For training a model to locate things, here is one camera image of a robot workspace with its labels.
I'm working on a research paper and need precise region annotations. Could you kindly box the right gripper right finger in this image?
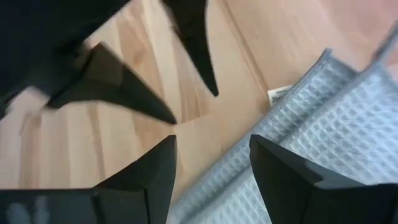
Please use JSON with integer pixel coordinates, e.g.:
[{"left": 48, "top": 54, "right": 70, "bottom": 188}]
[{"left": 249, "top": 134, "right": 365, "bottom": 224}]

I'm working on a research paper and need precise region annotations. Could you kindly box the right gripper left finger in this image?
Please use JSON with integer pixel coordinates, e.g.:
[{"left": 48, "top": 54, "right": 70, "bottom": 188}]
[{"left": 91, "top": 134, "right": 178, "bottom": 224}]

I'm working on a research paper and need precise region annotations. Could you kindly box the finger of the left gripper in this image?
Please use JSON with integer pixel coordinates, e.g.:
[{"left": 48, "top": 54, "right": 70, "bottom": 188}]
[
  {"left": 45, "top": 42, "right": 178, "bottom": 126},
  {"left": 160, "top": 0, "right": 220, "bottom": 98}
]

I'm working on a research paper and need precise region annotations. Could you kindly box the grey microfiber towel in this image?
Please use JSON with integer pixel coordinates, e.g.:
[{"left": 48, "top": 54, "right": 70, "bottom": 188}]
[{"left": 167, "top": 21, "right": 398, "bottom": 224}]

